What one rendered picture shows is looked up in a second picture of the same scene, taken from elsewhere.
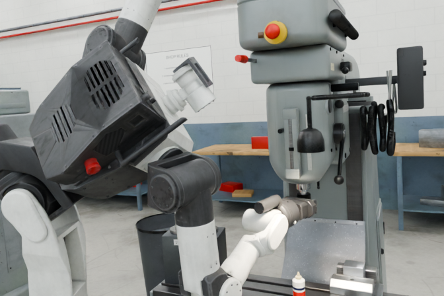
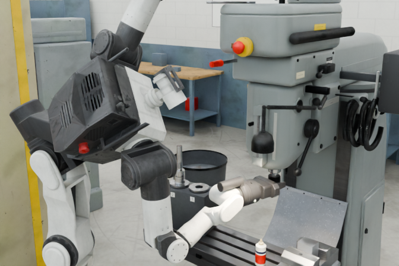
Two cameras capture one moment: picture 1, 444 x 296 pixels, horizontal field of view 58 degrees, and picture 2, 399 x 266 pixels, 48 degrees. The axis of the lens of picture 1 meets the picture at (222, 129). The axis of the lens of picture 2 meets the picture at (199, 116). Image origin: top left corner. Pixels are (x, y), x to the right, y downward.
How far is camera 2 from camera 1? 57 cm
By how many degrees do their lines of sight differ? 17
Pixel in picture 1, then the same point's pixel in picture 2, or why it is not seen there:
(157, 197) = (124, 177)
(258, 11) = (233, 25)
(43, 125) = (56, 111)
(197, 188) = (153, 174)
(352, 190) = (339, 173)
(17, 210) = (40, 165)
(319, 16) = (280, 38)
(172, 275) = not seen: hidden behind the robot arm
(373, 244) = (354, 224)
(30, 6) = not seen: outside the picture
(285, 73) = (258, 75)
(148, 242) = not seen: hidden behind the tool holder
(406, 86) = (387, 91)
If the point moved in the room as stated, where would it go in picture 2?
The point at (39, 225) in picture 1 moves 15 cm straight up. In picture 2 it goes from (53, 179) to (50, 136)
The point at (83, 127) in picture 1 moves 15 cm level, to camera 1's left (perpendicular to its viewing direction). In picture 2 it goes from (77, 122) to (32, 119)
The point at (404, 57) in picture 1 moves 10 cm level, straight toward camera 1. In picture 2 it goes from (388, 63) to (379, 66)
